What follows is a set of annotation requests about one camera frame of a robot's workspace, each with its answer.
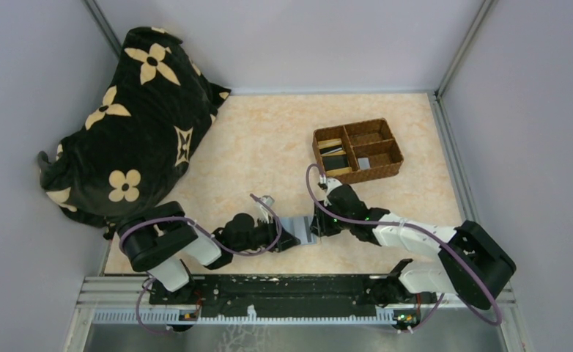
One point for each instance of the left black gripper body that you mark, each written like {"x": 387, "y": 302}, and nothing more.
{"x": 277, "y": 233}

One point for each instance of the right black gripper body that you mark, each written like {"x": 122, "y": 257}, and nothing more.
{"x": 328, "y": 221}

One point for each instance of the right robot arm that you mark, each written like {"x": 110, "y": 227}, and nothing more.
{"x": 464, "y": 260}

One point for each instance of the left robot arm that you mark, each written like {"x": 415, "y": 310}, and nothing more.
{"x": 153, "y": 239}

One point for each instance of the cards in basket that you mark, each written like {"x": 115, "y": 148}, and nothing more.
{"x": 334, "y": 157}

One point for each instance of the brown woven divided basket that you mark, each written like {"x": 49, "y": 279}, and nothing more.
{"x": 369, "y": 138}

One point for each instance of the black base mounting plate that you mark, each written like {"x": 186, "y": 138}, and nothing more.
{"x": 290, "y": 296}

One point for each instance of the black floral blanket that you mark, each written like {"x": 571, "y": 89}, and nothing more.
{"x": 136, "y": 145}

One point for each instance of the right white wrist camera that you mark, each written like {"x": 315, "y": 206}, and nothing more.
{"x": 328, "y": 184}

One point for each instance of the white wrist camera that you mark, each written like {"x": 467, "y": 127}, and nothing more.
{"x": 264, "y": 204}
{"x": 328, "y": 184}

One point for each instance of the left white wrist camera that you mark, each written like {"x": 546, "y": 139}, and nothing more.
{"x": 264, "y": 204}

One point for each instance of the aluminium frame rail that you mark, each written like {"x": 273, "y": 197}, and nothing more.
{"x": 456, "y": 166}

